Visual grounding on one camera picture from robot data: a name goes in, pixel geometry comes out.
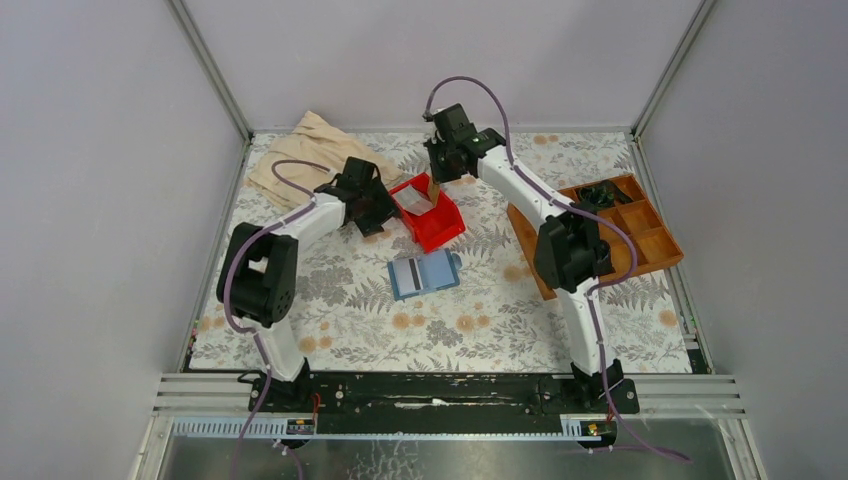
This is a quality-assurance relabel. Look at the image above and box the beige crumpled cloth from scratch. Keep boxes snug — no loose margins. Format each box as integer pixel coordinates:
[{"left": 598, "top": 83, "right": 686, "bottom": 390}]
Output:
[{"left": 246, "top": 111, "right": 402, "bottom": 210}]

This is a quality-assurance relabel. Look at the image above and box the wooden compartment tray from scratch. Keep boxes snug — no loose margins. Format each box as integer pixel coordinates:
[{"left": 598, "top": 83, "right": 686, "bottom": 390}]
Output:
[{"left": 506, "top": 174, "right": 684, "bottom": 300}]

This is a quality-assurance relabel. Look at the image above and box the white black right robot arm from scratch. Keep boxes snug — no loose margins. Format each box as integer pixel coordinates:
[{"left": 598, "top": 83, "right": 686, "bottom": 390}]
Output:
[{"left": 423, "top": 104, "right": 614, "bottom": 412}]

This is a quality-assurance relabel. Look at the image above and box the blue card holder wallet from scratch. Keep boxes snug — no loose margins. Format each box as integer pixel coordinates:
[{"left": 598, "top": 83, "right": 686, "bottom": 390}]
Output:
[{"left": 387, "top": 249, "right": 463, "bottom": 301}]

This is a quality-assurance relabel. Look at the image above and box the silver credit card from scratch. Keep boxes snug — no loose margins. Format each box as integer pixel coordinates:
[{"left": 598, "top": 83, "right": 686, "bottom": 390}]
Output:
[{"left": 392, "top": 257, "right": 425, "bottom": 297}]

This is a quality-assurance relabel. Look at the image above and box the floral patterned table mat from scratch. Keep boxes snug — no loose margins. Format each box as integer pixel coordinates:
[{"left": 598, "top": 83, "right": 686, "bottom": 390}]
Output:
[{"left": 186, "top": 132, "right": 693, "bottom": 374}]

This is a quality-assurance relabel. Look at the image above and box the tan credit card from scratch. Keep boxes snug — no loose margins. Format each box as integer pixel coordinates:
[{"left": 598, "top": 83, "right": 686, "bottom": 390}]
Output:
[{"left": 426, "top": 178, "right": 441, "bottom": 207}]

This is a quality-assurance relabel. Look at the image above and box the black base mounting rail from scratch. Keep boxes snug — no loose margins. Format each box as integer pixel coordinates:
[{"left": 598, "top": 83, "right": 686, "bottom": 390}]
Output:
[{"left": 237, "top": 370, "right": 640, "bottom": 435}]

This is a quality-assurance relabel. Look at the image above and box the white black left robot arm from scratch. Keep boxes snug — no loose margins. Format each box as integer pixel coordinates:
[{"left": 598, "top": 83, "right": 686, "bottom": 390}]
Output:
[{"left": 216, "top": 157, "right": 399, "bottom": 411}]

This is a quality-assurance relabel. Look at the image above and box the red plastic bin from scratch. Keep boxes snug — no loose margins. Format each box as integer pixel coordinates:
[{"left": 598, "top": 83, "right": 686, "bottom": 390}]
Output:
[{"left": 389, "top": 173, "right": 466, "bottom": 253}]

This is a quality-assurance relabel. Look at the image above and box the black coiled cable bundle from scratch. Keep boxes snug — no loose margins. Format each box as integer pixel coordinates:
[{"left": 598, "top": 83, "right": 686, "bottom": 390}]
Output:
[{"left": 577, "top": 180, "right": 634, "bottom": 207}]

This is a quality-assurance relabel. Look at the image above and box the stack of credit cards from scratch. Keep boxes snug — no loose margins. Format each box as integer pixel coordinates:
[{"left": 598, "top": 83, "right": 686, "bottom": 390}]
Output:
[{"left": 392, "top": 185, "right": 435, "bottom": 216}]

